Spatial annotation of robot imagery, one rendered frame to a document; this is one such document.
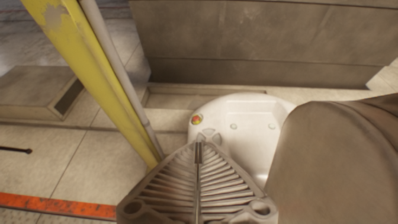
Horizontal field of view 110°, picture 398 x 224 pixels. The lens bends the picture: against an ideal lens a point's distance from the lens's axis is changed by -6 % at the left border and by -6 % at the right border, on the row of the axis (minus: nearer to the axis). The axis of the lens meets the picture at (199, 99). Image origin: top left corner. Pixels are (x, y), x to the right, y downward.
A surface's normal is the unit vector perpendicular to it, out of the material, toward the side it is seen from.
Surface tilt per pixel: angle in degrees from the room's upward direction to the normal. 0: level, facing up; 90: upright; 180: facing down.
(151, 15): 90
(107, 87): 90
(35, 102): 0
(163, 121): 0
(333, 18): 90
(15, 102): 0
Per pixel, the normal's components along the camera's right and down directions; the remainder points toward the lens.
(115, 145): 0.00, -0.65
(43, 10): -0.05, 0.76
